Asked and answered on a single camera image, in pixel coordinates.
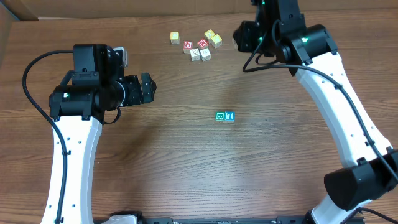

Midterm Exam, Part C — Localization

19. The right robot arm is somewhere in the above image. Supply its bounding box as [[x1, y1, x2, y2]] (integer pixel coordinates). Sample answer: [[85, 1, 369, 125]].
[[233, 0, 397, 223]]

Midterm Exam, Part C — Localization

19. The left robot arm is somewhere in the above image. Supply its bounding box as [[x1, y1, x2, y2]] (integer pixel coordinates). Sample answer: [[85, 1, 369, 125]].
[[42, 44, 156, 223]]

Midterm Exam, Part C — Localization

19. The cardboard box edge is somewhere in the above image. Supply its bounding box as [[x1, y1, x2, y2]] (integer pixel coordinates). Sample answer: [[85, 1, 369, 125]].
[[1, 0, 38, 21]]

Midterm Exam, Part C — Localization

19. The white block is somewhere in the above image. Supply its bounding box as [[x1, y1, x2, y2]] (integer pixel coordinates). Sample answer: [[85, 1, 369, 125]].
[[200, 48, 211, 62], [190, 48, 201, 62]]

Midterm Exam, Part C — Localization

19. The blue block letter L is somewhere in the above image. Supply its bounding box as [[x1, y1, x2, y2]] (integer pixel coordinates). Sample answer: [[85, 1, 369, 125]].
[[224, 111, 236, 123]]

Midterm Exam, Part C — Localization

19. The yellow block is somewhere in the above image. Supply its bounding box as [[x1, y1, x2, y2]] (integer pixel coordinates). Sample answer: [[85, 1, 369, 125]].
[[204, 29, 215, 43], [211, 34, 223, 49], [170, 32, 180, 45]]

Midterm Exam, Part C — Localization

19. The green block letter B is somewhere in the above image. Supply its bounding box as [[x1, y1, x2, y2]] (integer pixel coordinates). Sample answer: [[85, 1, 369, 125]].
[[215, 111, 225, 123]]

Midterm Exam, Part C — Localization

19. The red block with circle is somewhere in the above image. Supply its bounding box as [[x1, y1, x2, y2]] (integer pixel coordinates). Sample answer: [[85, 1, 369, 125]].
[[183, 41, 193, 54]]

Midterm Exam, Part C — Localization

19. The yellow block upper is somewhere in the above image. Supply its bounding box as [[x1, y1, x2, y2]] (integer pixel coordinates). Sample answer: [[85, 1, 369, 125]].
[[204, 29, 215, 43]]

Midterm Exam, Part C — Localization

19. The yellow block far left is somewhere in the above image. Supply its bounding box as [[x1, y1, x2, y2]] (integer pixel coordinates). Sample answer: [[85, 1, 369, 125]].
[[170, 32, 180, 45]]

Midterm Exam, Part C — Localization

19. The yellow block lower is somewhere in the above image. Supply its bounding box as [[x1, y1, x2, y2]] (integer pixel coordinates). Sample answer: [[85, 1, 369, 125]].
[[211, 34, 223, 49]]

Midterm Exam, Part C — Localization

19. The red block letter E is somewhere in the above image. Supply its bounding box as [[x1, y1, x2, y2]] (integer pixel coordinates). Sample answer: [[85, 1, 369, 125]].
[[197, 38, 209, 50]]

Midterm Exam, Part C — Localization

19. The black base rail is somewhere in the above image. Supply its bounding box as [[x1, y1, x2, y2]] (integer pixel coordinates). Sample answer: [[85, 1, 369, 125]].
[[93, 211, 366, 224]]

